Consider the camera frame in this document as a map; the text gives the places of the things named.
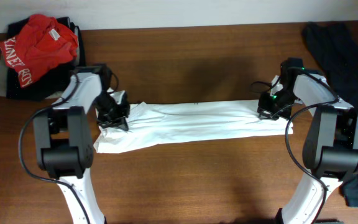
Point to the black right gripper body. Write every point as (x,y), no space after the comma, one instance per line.
(278,106)

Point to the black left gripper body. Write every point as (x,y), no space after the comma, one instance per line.
(112,112)

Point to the white t-shirt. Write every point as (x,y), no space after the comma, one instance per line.
(152,124)

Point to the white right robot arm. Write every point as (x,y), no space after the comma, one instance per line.
(330,150)

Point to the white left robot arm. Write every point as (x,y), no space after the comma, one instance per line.
(63,142)

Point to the black folded garment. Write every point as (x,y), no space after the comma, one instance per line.
(57,79)

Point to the dark green trousers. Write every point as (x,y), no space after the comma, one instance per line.
(336,52)

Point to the red printed t-shirt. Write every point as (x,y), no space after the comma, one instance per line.
(41,45)

